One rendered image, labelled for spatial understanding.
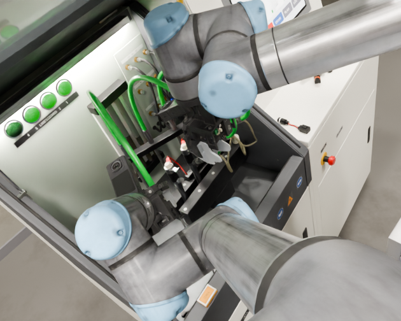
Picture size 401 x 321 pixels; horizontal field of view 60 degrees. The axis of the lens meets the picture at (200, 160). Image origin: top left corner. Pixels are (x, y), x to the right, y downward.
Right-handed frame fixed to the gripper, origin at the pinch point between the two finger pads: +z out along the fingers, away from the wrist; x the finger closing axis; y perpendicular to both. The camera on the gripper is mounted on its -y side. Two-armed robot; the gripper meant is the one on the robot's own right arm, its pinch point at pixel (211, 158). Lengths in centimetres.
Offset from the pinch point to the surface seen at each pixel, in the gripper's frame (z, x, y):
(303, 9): 12, 91, -20
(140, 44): -7, 30, -48
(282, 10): 6, 78, -22
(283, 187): 30.7, 18.7, 5.0
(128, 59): -6, 23, -48
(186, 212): 27.8, -3.3, -16.3
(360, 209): 126, 83, 8
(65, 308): 126, -53, -117
